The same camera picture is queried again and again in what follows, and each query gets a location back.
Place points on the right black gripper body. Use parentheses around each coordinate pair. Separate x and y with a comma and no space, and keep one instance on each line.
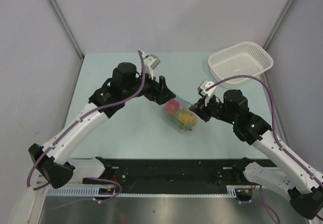
(212,109)

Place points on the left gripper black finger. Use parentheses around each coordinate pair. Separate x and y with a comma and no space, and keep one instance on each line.
(165,91)
(164,99)

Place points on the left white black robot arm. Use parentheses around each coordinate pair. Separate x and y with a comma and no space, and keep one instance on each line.
(52,159)

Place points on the right aluminium frame post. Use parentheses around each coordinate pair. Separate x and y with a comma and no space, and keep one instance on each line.
(278,23)

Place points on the white slotted cable duct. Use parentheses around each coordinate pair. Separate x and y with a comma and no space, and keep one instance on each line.
(105,192)

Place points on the clear zip top bag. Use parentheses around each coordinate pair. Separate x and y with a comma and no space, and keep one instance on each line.
(176,112)

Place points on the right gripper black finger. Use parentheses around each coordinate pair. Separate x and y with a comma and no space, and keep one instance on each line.
(198,105)
(198,112)

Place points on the white perforated plastic basket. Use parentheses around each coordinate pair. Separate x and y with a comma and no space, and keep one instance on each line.
(244,58)

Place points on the yellow fake fruit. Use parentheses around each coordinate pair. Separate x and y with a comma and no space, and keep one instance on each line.
(187,118)

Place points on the aluminium frame post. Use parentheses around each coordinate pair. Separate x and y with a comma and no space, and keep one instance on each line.
(66,28)
(278,23)

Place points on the red fake tomato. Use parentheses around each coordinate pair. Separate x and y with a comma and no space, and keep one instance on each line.
(172,106)

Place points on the green fake vegetable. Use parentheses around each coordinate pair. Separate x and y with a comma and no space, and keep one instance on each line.
(178,125)

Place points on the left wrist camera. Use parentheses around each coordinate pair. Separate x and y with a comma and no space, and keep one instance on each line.
(150,63)

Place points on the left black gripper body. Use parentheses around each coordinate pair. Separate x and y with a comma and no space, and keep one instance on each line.
(149,91)

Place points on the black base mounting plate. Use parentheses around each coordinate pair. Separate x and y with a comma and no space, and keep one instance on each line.
(163,174)

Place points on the left aluminium frame post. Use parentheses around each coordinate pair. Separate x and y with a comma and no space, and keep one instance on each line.
(66,28)

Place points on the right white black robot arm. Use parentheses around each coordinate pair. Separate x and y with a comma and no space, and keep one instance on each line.
(297,181)

